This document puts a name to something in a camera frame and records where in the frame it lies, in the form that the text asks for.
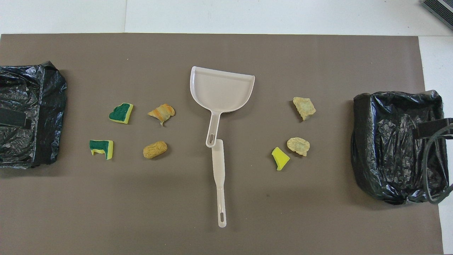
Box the beige plastic hand brush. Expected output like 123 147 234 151
211 139 227 228

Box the brown paper table mat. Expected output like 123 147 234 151
0 34 445 255

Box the yellow sponge wedge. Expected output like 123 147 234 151
271 147 291 171

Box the green yellow trapezoid sponge piece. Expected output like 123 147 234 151
109 102 134 125

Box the orange striped bread piece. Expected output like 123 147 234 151
148 103 176 126

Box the rounded pale foam chunk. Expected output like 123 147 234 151
287 137 310 157

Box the grey ribbed device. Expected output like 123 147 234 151
421 0 453 30

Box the black bag lined bin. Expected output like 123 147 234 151
351 90 450 206
0 61 68 169

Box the angular pale foam chunk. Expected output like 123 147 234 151
292 97 317 121

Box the green yellow notched sponge piece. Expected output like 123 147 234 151
89 140 114 160

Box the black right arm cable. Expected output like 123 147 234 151
423 129 453 205

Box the brown bread roll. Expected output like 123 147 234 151
143 141 168 159

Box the beige plastic dustpan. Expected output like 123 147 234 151
190 66 255 148

